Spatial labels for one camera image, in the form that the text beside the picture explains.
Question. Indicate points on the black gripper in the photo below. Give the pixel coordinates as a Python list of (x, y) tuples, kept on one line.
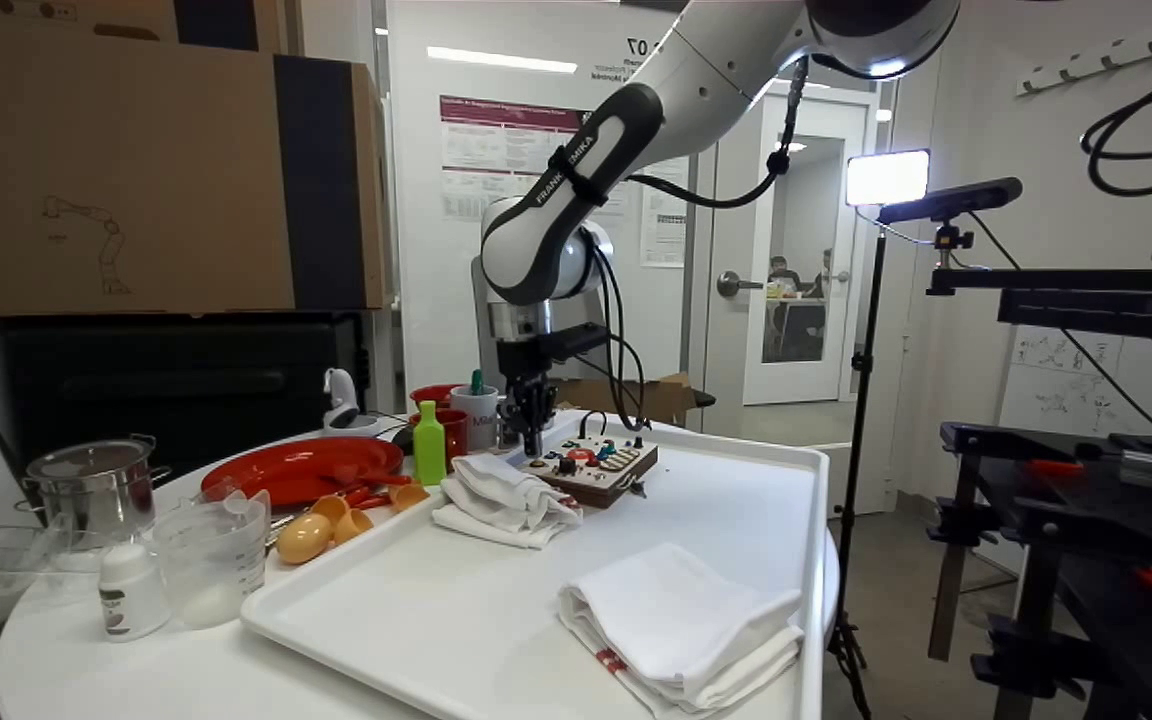
[(529, 366)]

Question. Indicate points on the wooden button busy board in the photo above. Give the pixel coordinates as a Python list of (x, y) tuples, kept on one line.
[(608, 491)]

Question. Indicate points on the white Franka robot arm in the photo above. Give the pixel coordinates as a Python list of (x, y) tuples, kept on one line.
[(683, 82)]

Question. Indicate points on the white measuring pitcher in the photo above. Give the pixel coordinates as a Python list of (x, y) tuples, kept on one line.
[(483, 404)]

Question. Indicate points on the red cup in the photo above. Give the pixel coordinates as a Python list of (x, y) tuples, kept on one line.
[(458, 429)]

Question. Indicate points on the small green bottle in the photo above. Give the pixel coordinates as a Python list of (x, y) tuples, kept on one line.
[(430, 444)]

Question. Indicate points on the orange fruit piece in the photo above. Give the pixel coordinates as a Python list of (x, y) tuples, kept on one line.
[(405, 498), (341, 518)]

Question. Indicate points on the large white plastic tray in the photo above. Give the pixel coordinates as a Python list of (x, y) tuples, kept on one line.
[(471, 625)]

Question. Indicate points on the plain white folded towel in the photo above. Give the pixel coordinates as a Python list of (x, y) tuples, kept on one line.
[(683, 614)]

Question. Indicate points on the large red plate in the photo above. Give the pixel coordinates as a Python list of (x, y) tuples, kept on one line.
[(283, 471)]

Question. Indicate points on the yellow fruit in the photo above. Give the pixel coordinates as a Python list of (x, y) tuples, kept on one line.
[(306, 536)]

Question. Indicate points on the white door with window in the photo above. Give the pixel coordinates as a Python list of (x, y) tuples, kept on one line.
[(801, 266)]

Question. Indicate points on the clear plastic container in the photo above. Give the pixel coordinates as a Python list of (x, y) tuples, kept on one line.
[(3, 561), (211, 564)]

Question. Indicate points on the black cabinet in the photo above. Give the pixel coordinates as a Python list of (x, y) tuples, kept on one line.
[(177, 384)]

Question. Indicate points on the ceiling light strip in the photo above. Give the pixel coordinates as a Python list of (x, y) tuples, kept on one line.
[(501, 62)]

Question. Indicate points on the LED light on stand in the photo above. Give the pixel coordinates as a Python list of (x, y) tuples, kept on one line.
[(888, 177)]

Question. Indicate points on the small white bottle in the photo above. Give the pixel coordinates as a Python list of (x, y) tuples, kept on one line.
[(130, 603)]

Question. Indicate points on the large brown cardboard sheet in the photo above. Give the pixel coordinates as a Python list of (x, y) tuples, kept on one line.
[(109, 174)]

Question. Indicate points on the black metal rig table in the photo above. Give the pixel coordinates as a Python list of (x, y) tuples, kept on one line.
[(1111, 532)]

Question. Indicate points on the red headed wall poster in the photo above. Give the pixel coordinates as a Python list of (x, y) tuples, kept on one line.
[(509, 147)]

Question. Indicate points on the wall whiteboard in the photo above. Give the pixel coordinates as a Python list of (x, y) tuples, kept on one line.
[(1091, 382)]

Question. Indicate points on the white coat hook rail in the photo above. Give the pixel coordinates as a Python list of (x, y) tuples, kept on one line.
[(1111, 55)]

